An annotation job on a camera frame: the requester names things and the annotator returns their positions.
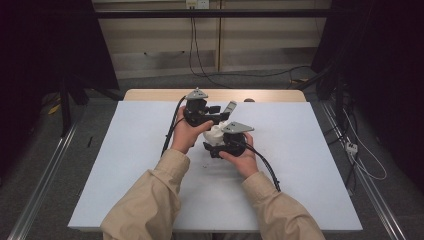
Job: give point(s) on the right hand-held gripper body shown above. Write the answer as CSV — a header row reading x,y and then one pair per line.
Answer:
x,y
237,127

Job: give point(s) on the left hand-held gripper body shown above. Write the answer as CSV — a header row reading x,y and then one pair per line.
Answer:
x,y
196,111

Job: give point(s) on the clear plastic jar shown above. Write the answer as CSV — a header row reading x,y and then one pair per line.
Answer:
x,y
215,133

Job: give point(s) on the person's left hand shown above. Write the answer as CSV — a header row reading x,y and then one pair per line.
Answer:
x,y
185,136

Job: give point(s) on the person's right hand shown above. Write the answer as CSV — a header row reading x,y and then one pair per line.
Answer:
x,y
245,163

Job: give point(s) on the dark round table grommet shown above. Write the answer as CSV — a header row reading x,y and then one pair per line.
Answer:
x,y
249,100

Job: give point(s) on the light wooden table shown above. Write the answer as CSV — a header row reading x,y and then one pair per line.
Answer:
x,y
156,95

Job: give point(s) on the white table cover sheet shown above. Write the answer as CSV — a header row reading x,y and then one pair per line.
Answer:
x,y
300,160

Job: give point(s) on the white power strip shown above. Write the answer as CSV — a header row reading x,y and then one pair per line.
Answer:
x,y
351,148

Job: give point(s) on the black metal stand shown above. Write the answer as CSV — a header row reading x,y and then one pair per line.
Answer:
x,y
65,110

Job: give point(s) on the yellow floor tape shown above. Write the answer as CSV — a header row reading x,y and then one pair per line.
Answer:
x,y
54,109

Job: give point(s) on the black curtain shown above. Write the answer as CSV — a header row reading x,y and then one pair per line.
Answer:
x,y
46,43
383,66

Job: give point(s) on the black horizontal frame bar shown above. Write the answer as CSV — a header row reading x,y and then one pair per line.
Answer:
x,y
213,13

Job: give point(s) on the white wall socket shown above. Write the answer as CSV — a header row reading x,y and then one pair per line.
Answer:
x,y
197,3

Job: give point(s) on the aluminium floor rail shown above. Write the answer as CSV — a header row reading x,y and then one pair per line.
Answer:
x,y
43,183
370,186

